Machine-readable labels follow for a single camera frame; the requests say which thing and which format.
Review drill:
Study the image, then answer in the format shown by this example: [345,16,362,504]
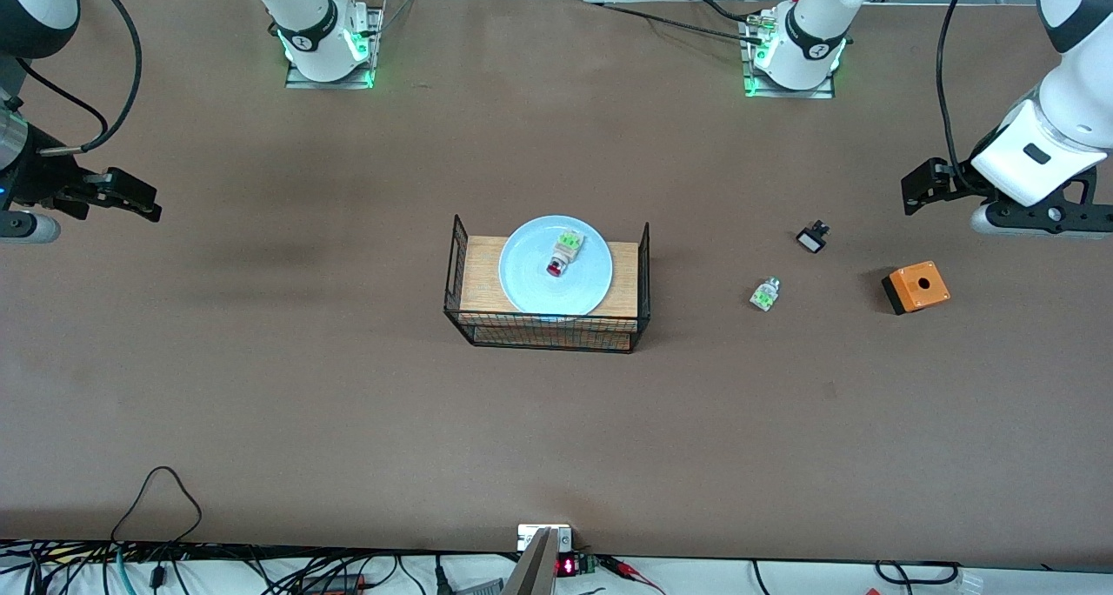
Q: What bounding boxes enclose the red push button switch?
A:
[545,230,585,279]

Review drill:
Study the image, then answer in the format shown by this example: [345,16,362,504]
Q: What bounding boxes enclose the light blue plate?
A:
[498,216,614,317]

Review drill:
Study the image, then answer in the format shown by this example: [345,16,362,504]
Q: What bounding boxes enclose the red clip leads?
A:
[600,556,666,595]

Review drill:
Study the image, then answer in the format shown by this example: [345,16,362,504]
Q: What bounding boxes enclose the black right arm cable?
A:
[77,0,144,155]
[16,58,110,150]

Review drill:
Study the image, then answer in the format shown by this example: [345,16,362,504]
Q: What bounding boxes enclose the orange button enclosure box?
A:
[881,261,951,316]

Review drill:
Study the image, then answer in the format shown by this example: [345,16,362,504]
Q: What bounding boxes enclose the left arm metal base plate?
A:
[739,17,836,100]

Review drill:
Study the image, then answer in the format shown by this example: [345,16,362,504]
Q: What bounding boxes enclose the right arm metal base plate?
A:
[285,3,384,90]

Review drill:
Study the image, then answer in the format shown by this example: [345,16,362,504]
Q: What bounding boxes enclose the black table cable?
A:
[596,2,766,46]
[691,0,788,23]

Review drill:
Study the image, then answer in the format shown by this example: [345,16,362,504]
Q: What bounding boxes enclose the black looped cable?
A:
[111,465,203,548]

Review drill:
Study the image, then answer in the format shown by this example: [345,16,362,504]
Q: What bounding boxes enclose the black wire rack wooden shelf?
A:
[443,215,651,354]

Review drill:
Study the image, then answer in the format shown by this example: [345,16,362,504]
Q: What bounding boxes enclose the black coiled cable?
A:
[874,560,960,585]

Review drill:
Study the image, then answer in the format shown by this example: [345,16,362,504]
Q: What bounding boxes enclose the small metal bracket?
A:
[517,524,573,552]

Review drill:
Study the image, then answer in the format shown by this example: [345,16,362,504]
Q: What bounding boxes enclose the grey camera mount bar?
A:
[503,528,557,595]

